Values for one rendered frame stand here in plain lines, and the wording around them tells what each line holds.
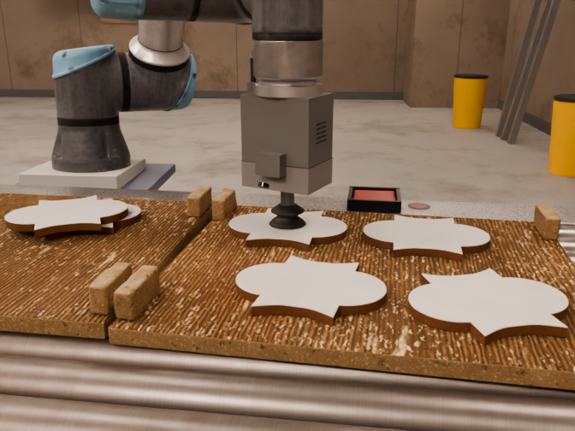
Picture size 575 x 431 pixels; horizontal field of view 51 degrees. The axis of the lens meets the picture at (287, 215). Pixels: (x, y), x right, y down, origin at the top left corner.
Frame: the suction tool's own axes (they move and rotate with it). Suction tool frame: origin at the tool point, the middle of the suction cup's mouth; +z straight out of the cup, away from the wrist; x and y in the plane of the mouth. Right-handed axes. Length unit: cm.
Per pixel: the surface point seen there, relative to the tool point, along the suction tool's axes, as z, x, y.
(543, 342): 1.1, -13.2, 29.6
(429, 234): 0.1, 4.2, 15.8
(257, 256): 1.1, -8.5, 0.9
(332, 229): 0.1, 0.6, 5.5
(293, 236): 0.1, -3.5, 2.7
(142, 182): 8, 28, -47
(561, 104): 39, 451, -3
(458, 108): 72, 634, -121
